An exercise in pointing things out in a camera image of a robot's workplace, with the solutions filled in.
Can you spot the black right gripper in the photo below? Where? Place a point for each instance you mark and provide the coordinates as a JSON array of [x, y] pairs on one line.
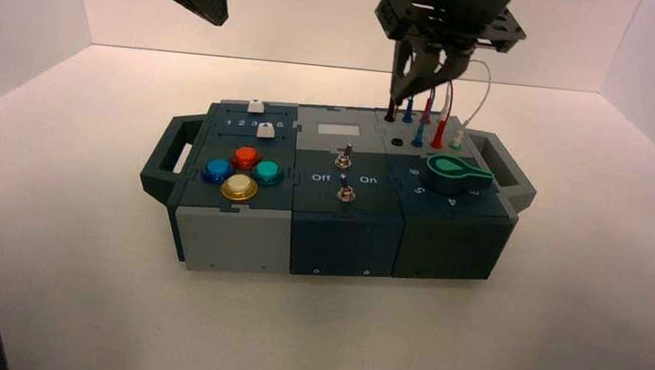
[[452, 14]]

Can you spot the green rotary knob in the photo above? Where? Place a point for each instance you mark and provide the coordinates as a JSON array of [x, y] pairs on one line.
[[456, 176]]

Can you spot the white label plate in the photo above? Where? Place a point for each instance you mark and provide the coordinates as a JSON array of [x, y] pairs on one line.
[[339, 130]]

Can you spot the white slider knob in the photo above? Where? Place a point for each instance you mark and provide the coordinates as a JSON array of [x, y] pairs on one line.
[[265, 132], [256, 106]]

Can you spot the red push button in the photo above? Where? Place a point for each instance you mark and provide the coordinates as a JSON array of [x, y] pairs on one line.
[[246, 157]]

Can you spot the teal push button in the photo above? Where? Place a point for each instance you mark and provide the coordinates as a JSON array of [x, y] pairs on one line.
[[268, 172]]

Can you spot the blue push button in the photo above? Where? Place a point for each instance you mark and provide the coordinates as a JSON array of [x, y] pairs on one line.
[[217, 170]]

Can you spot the grey and green control box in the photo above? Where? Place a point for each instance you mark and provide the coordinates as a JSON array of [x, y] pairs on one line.
[[340, 240]]

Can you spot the yellow push button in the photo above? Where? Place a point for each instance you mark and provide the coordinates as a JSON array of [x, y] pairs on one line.
[[239, 187]]

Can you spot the metal toggle switch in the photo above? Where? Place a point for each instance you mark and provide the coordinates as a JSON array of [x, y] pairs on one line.
[[344, 193], [342, 159]]

